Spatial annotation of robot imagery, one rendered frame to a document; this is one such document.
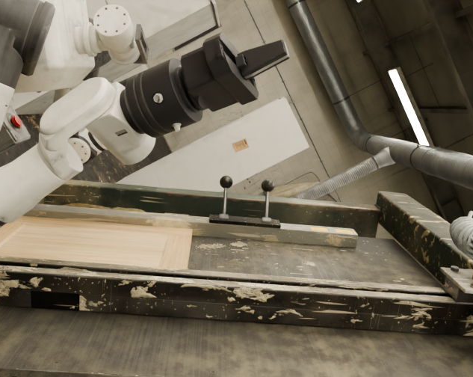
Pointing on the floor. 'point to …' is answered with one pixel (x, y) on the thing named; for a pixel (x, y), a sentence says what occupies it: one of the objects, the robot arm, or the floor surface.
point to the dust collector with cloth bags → (289, 189)
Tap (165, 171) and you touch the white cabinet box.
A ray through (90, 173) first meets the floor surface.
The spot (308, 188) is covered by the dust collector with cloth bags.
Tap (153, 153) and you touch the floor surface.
